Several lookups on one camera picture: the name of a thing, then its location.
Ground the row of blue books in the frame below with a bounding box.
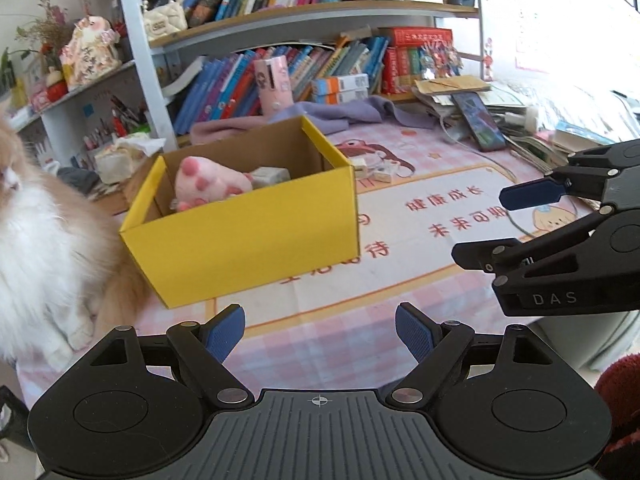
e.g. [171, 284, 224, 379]
[172, 37, 391, 122]

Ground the black smartphone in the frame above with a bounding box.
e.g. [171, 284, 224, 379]
[452, 92, 506, 153]

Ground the pink cartoon table mat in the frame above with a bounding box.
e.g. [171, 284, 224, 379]
[17, 120, 601, 393]

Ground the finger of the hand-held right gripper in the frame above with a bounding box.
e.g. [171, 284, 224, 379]
[452, 205, 640, 281]
[500, 140, 640, 211]

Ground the red boxed book set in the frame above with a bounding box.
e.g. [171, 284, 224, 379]
[382, 27, 462, 95]

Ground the dark red fleece clothing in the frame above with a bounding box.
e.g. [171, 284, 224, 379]
[594, 352, 640, 480]

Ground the tissue pack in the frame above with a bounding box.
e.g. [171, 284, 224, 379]
[95, 132, 166, 184]

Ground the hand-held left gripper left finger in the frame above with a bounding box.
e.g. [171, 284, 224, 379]
[89, 304, 255, 409]

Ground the white quilted handbag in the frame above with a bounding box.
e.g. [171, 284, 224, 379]
[141, 0, 189, 41]

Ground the dried flower bouquet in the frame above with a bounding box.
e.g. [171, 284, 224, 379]
[15, 0, 77, 57]

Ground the orange and white cat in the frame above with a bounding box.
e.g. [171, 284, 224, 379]
[0, 107, 151, 368]

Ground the grey wooden bookshelf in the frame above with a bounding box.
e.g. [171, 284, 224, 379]
[115, 0, 487, 147]

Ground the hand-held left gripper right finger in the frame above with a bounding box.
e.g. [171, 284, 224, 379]
[390, 303, 552, 407]

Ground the pile of papers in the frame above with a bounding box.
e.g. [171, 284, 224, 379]
[415, 75, 553, 172]

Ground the red and white doll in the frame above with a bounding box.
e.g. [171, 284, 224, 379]
[45, 67, 69, 104]

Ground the yellow cardboard box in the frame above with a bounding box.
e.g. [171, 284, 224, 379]
[119, 115, 361, 309]

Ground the pink and purple cloth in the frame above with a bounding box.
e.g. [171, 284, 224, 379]
[190, 96, 426, 146]

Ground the orange and white carton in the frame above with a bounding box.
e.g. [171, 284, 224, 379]
[311, 74, 370, 94]
[315, 89, 370, 106]

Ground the small white box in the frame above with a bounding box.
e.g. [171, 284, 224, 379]
[250, 166, 292, 191]

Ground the pink floral doll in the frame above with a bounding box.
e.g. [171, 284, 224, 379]
[60, 16, 124, 91]

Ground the white cable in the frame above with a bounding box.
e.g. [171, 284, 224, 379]
[439, 114, 532, 237]

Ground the pink cartoon cylinder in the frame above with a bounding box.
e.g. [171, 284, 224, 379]
[253, 57, 294, 116]

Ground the pink paw plush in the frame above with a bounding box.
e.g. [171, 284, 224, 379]
[175, 156, 254, 211]

